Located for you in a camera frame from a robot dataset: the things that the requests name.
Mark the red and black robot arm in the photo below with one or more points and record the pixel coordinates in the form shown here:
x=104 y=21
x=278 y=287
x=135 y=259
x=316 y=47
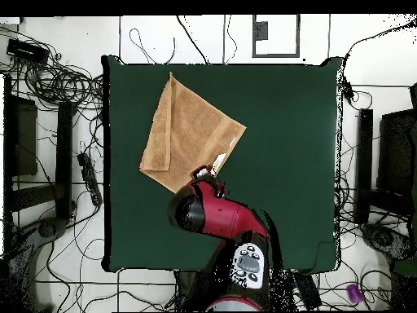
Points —
x=224 y=215

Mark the black box cabinet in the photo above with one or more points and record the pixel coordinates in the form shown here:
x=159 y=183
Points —
x=395 y=150

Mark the dark green table cloth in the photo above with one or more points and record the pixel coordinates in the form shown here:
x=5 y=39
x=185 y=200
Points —
x=277 y=130

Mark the tan terry towel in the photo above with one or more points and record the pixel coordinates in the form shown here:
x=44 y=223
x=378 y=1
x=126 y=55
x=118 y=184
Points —
x=189 y=130

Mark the black upright bar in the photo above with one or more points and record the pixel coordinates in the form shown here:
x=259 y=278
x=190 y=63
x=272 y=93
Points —
x=364 y=163

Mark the grey rectangular frame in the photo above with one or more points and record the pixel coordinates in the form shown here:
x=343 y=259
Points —
x=275 y=55

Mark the grey stand base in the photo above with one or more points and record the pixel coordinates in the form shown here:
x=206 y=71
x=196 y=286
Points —
x=384 y=239
x=49 y=228

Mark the black rectangular box device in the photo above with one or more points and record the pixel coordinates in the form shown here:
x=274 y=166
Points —
x=27 y=51

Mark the black flat device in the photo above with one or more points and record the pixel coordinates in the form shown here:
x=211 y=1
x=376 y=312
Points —
x=308 y=290

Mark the black stand frame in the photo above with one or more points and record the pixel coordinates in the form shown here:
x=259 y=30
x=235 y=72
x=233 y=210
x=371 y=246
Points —
x=64 y=156

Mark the dark grey square plate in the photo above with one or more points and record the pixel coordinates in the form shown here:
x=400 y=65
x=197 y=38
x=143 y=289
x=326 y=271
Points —
x=261 y=31

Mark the black power strip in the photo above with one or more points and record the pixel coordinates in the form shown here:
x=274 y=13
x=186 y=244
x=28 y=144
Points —
x=88 y=177

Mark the purple small object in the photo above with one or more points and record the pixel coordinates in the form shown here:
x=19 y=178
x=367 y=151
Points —
x=354 y=293

